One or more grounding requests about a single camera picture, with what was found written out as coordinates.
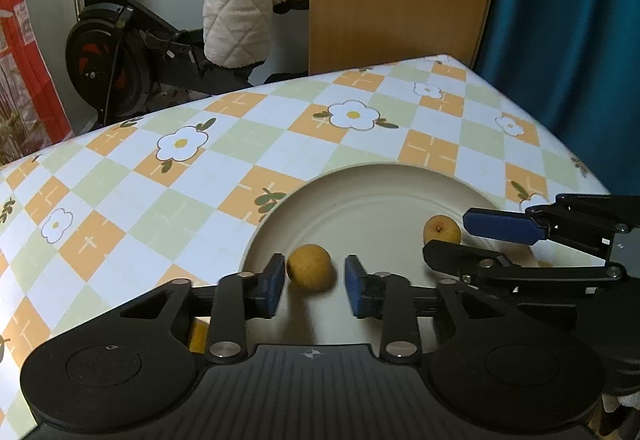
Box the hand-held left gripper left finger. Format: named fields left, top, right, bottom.
left=117, top=253, right=286, bottom=366

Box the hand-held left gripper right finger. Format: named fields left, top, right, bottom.
left=344, top=254, right=531, bottom=363

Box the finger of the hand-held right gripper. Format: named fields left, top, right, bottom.
left=422, top=240, right=626, bottom=289
left=462, top=193, right=640, bottom=267

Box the small round tan fruit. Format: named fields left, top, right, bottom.
left=286, top=245, right=334, bottom=292
left=422, top=215, right=462, bottom=246

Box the cream round plate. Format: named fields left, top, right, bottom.
left=239, top=163, right=556, bottom=356

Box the yellow lemon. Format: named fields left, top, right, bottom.
left=189, top=320, right=210, bottom=356

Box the checked floral tablecloth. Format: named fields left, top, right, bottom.
left=0, top=53, right=613, bottom=440

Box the teal curtain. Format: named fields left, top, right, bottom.
left=472, top=0, right=640, bottom=198

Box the black exercise bike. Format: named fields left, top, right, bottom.
left=64, top=0, right=258, bottom=128

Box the red printed backdrop cloth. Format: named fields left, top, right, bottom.
left=0, top=0, right=76, bottom=166

